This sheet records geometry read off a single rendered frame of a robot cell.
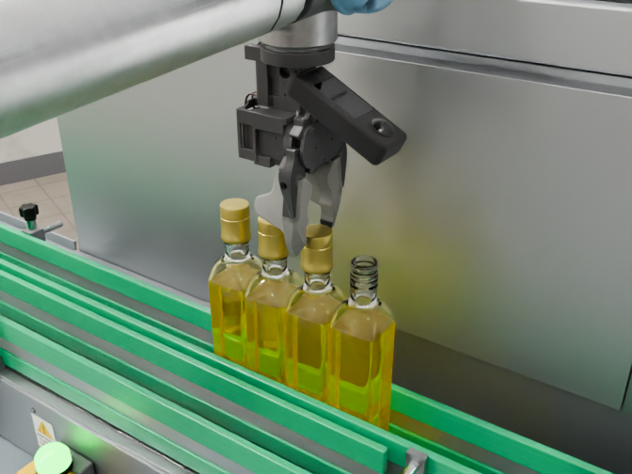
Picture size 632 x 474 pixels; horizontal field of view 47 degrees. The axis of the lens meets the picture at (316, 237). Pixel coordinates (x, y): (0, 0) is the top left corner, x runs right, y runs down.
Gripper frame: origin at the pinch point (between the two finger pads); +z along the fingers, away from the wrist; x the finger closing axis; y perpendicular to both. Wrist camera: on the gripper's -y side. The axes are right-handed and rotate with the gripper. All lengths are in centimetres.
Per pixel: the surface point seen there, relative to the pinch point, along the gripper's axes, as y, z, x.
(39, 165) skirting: 282, 110, -158
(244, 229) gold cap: 9.8, 1.9, 0.1
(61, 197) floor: 252, 117, -147
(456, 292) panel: -11.6, 9.2, -12.1
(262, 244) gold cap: 5.8, 1.8, 1.8
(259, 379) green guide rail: 5.5, 18.9, 4.0
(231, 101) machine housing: 23.8, -6.8, -15.3
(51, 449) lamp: 27.4, 29.9, 18.7
